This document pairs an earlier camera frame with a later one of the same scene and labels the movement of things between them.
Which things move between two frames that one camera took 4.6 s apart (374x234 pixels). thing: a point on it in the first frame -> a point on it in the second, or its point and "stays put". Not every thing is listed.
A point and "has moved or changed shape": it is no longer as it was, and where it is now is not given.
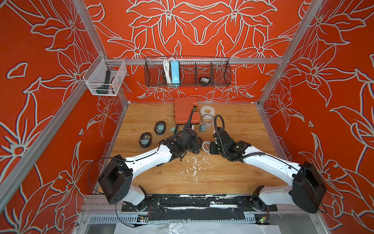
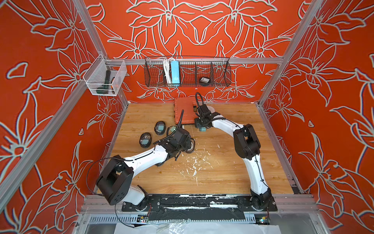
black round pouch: (159, 127) stays put
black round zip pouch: (145, 140) stays put
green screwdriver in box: (104, 89) stays put
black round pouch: (198, 146) has moved or changed shape
